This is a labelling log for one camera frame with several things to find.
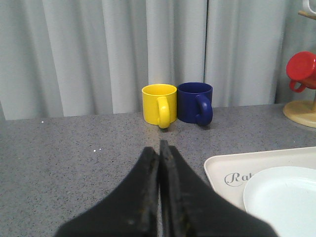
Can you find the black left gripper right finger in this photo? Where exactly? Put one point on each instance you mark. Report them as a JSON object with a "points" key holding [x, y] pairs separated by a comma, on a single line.
{"points": [[190, 208]]}

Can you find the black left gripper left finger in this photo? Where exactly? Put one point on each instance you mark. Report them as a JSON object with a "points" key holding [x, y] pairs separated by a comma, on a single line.
{"points": [[130, 210]]}

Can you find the white round plate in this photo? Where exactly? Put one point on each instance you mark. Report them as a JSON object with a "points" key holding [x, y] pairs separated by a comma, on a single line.
{"points": [[284, 197]]}

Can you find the beige rabbit serving tray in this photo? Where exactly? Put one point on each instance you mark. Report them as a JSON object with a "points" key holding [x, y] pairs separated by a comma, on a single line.
{"points": [[228, 174]]}

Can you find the dark blue mug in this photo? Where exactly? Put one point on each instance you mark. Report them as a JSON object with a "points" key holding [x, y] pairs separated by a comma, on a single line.
{"points": [[194, 103]]}

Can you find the yellow mug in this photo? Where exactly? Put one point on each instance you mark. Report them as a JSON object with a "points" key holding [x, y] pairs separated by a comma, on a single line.
{"points": [[160, 104]]}

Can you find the wooden mug tree stand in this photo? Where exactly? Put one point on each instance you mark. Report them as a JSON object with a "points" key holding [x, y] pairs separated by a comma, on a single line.
{"points": [[302, 112]]}

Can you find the grey pleated curtain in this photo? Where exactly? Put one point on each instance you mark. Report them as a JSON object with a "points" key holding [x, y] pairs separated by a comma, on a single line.
{"points": [[63, 58]]}

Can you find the red mug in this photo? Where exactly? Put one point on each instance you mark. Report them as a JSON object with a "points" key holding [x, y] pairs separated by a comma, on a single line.
{"points": [[301, 69]]}

